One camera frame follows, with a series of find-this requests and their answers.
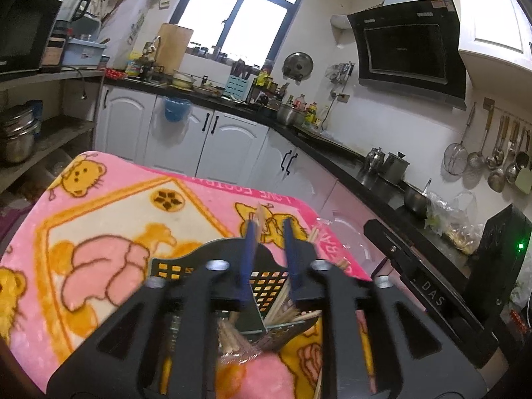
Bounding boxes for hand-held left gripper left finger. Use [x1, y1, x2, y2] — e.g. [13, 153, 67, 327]
[46, 219, 267, 399]

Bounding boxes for kitchen window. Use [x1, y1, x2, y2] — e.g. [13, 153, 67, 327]
[170, 0, 313, 64]

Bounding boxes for metal shelf rack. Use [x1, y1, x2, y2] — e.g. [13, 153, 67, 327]
[0, 68, 104, 200]

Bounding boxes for green plastic utensil basket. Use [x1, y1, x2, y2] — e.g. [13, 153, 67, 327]
[145, 237, 323, 350]

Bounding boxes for black kitchen countertop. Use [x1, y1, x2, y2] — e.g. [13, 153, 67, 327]
[102, 75, 516, 300]

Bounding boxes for black microwave oven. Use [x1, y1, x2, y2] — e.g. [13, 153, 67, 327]
[0, 0, 63, 77]

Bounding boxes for steel cooking pot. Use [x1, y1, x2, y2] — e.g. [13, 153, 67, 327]
[276, 102, 306, 127]

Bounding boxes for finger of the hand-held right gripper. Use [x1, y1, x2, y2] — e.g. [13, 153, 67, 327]
[363, 218, 420, 283]

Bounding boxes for steel kettle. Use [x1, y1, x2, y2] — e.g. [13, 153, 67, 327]
[365, 147, 385, 175]

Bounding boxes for blue hanging bin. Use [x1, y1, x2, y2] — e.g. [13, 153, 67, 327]
[163, 96, 191, 123]

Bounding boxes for pile of wooden chopsticks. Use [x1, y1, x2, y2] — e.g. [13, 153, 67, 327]
[216, 226, 350, 366]

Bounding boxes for small steel saucepan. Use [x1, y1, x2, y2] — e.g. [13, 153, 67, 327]
[403, 179, 433, 219]

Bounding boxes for clear plastic bag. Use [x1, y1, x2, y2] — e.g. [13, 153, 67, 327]
[426, 191, 485, 256]

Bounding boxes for blender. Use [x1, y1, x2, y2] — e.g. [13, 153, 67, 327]
[52, 0, 93, 67]

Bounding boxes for hanging steel spoon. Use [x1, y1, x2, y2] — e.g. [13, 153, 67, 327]
[485, 115, 505, 171]

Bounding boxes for wooden cutting board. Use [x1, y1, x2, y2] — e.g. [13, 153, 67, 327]
[156, 23, 195, 76]

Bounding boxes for hanging slotted skimmer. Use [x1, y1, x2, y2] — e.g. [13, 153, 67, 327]
[467, 110, 488, 170]

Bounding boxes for hanging steel ladle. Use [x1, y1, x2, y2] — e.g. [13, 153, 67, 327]
[488, 122, 510, 194]

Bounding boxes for plastic-wrapped chopstick pair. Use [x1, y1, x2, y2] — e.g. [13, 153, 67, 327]
[254, 203, 273, 246]

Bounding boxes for pink printed blanket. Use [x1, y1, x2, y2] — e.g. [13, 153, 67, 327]
[0, 152, 370, 399]

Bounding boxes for hanging glass pot lid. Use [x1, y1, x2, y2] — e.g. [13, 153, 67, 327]
[283, 52, 314, 80]

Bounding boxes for light blue plastic box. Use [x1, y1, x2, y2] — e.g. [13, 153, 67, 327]
[62, 37, 108, 69]

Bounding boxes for hanging wire strainer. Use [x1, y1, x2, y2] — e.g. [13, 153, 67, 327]
[443, 102, 476, 176]

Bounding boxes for white upper cabinet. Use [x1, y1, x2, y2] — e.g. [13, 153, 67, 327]
[457, 0, 532, 84]

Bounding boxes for pink base cabinets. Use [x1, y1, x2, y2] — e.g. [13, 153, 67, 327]
[320, 177, 400, 283]

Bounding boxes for white base cabinets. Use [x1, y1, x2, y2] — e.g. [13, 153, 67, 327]
[95, 84, 329, 200]

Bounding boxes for black range hood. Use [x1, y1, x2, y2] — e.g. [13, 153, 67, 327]
[347, 0, 468, 111]

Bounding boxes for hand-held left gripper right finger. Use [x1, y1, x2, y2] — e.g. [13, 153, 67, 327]
[283, 218, 487, 399]

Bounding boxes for stack of steel pots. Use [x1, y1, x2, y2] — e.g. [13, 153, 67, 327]
[0, 106, 42, 164]

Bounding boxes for light blue knife holder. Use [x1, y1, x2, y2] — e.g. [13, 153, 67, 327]
[224, 60, 256, 102]

